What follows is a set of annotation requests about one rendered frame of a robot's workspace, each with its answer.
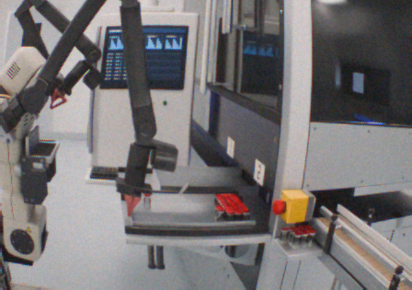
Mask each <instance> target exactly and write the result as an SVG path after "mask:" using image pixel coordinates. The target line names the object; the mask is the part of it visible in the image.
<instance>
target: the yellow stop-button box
mask: <svg viewBox="0 0 412 290"><path fill-rule="evenodd" d="M281 199H282V200H283V202H284V207H283V213H282V215H279V217H281V218H282V220H284V221H285V222H286V223H288V224H289V223H296V222H303V221H304V222H305V221H310V218H311V216H312V210H313V204H314V202H315V197H314V195H313V194H312V193H310V192H309V191H308V190H306V189H297V190H283V191H282V193H281Z"/></svg>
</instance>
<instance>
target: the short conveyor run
mask: <svg viewBox="0 0 412 290"><path fill-rule="evenodd" d="M337 211H338V212H339V213H340V215H338V214H331V212H330V211H328V209H326V208H325V207H324V206H322V207H321V208H320V211H319V213H321V214H322V215H324V216H325V217H318V218H313V217H312V219H310V221H309V223H308V225H309V226H310V227H311V228H312V229H313V230H315V231H316V232H315V241H314V242H315V244H317V246H319V248H321V249H322V251H323V254H322V256H320V257H316V258H318V259H319V260H320V262H322V263H323V264H324V265H325V266H326V267H327V269H328V270H329V271H331V272H332V274H334V275H335V277H336V278H338V279H339V281H340V282H341V283H342V284H343V285H344V286H345V287H346V288H347V289H348V290H412V258H410V257H409V256H407V255H406V254H405V253H404V252H403V251H402V250H400V249H399V248H398V247H396V246H395V245H393V244H392V243H391V242H389V240H387V239H386V238H384V237H382V235H380V234H379V233H377V231H376V232H375V230H373V229H372V228H371V224H372V220H373V218H372V215H373V214H374V208H373V209H372V208H370V209H369V211H368V214H369V215H367V219H366V221H361V220H360V219H359V218H357V216H355V215H354V214H352V213H351V212H350V211H348V210H347V209H346V208H344V206H343V207H342V205H338V209H337Z"/></svg>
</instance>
